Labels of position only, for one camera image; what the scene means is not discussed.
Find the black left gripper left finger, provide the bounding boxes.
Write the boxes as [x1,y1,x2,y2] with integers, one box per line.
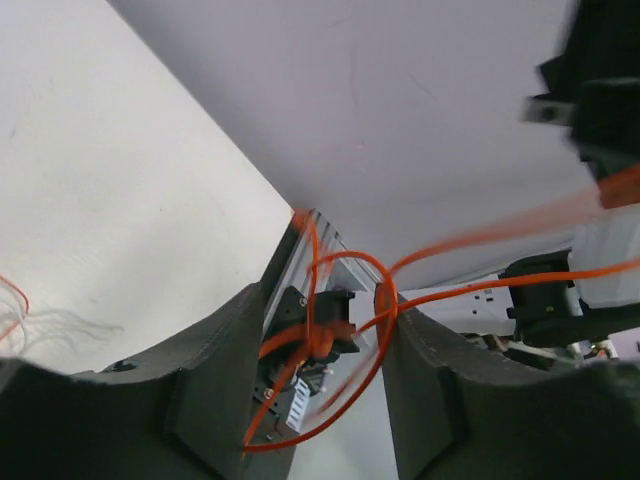
[1,283,292,479]

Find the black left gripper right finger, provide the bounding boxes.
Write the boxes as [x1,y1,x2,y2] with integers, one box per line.
[383,308,639,479]

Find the white cable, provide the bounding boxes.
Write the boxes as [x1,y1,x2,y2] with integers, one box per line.
[0,279,124,351]

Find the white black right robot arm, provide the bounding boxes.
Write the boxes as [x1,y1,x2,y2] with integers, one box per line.
[407,1,639,349]

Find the white slotted cable duct right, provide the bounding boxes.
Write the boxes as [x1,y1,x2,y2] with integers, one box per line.
[285,379,311,433]

